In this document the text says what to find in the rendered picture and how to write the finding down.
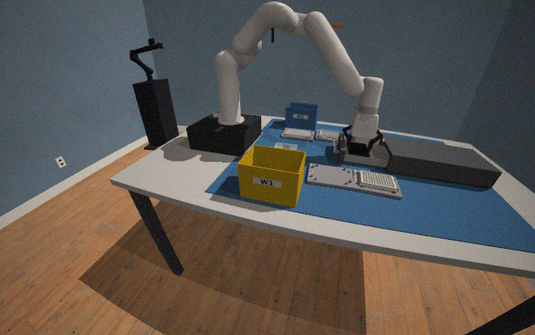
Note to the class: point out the blue bench mat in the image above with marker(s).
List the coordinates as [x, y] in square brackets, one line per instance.
[431, 208]

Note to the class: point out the yellow open-top bin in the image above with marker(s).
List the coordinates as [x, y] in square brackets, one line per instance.
[271, 174]

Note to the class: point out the blue open-top bin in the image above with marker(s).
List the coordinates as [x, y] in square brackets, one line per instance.
[301, 116]

